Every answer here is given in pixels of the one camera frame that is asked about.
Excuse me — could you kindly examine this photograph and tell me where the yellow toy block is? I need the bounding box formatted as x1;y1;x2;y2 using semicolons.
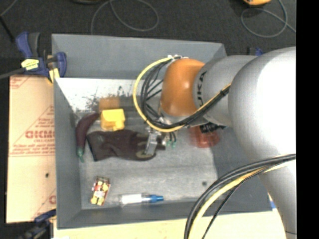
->
100;108;126;131

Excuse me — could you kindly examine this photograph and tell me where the red and yellow packet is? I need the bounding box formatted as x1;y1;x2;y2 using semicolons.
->
90;176;111;206

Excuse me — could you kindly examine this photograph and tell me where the purple toy eggplant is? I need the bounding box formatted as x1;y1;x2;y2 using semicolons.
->
75;113;100;163

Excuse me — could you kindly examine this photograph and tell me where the brown cardboard board red print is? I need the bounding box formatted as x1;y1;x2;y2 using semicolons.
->
5;74;57;224

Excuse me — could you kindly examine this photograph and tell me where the grey metal bin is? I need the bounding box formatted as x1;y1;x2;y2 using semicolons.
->
51;33;273;229

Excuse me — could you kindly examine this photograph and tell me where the olive round ring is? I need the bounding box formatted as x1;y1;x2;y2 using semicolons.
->
136;149;157;159

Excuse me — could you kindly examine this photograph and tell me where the white tube with blue cap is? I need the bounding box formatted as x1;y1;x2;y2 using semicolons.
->
120;193;164;205

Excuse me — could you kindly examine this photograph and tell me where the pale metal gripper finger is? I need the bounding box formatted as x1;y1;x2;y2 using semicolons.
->
145;138;158;157

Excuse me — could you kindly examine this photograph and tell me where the black cylinder on white bracket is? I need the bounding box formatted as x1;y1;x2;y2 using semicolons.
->
199;123;218;134

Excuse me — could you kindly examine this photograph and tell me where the dark maroon cloth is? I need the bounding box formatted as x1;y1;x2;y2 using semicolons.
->
86;130;165;162

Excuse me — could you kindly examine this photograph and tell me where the red translucent cup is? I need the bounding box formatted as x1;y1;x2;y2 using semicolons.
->
187;125;220;148

